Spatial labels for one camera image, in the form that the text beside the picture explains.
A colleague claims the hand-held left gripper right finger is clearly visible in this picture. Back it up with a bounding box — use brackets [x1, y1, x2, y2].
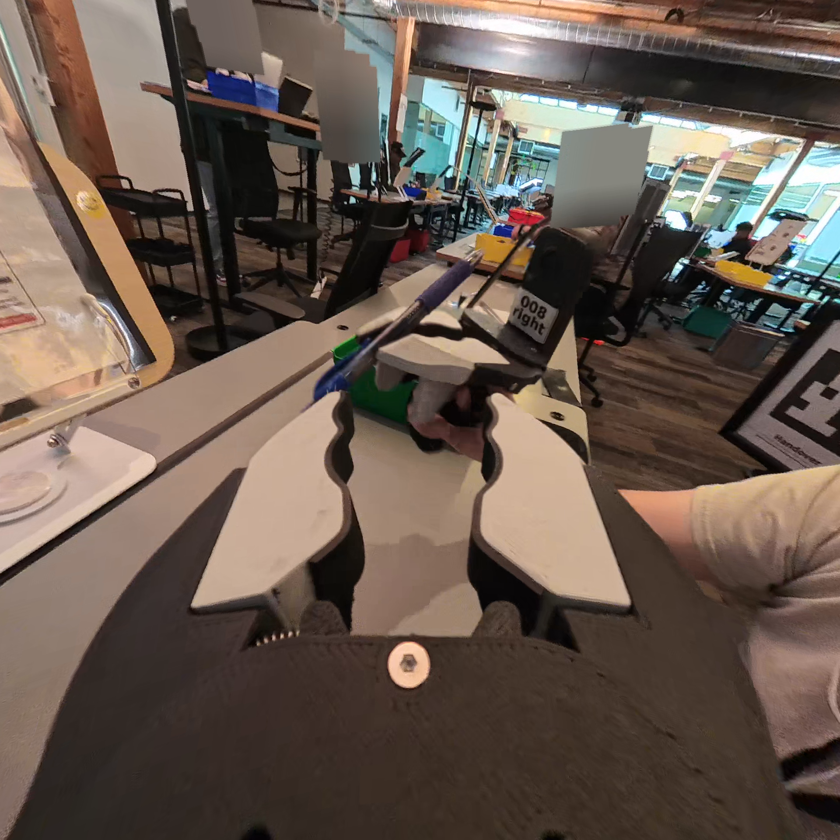
[467, 392, 634, 636]

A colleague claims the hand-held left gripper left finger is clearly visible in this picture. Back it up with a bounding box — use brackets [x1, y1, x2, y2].
[190, 391, 366, 636]

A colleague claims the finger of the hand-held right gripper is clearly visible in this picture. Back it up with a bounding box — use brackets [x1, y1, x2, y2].
[420, 307, 475, 339]
[376, 327, 547, 389]

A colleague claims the blue pen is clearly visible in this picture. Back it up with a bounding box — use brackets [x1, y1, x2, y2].
[303, 252, 484, 413]

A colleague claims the green plastic bin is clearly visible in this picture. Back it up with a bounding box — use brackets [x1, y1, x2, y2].
[331, 335, 422, 425]

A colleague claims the person's right forearm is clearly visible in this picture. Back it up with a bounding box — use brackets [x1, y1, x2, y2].
[619, 487, 719, 588]

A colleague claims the grey desk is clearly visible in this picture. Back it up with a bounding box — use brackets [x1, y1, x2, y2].
[0, 262, 592, 840]

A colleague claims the wooden standing desk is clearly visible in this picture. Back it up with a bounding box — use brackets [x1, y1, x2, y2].
[140, 80, 324, 283]

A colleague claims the person's right hand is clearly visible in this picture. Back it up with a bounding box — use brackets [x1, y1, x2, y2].
[412, 386, 521, 462]

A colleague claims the yellow storage bin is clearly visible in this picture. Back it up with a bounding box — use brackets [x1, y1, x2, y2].
[474, 233, 534, 268]
[714, 259, 774, 287]

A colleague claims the black office chair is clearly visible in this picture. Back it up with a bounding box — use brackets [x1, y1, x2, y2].
[223, 125, 324, 298]
[576, 223, 704, 409]
[233, 196, 416, 329]

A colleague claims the green storage bin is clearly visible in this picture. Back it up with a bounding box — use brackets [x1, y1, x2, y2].
[682, 304, 736, 340]

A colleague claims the grey trash can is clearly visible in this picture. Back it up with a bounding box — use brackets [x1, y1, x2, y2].
[713, 319, 786, 372]

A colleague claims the person's cream shirt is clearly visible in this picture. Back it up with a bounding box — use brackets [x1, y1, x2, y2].
[689, 462, 840, 828]

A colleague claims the framed marker sign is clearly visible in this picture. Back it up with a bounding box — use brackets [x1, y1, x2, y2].
[718, 315, 840, 475]

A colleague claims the black floor stand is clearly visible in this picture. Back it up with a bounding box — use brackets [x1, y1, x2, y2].
[154, 0, 278, 360]

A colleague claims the blue storage bin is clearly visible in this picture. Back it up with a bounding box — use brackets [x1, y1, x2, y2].
[206, 67, 281, 111]

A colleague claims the black utility cart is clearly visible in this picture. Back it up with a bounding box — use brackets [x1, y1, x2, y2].
[96, 174, 204, 317]

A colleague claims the white instruction sheet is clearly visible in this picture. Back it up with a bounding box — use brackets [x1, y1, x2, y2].
[0, 125, 93, 401]

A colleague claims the wooden pillar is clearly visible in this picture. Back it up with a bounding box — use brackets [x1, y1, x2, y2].
[25, 0, 137, 244]

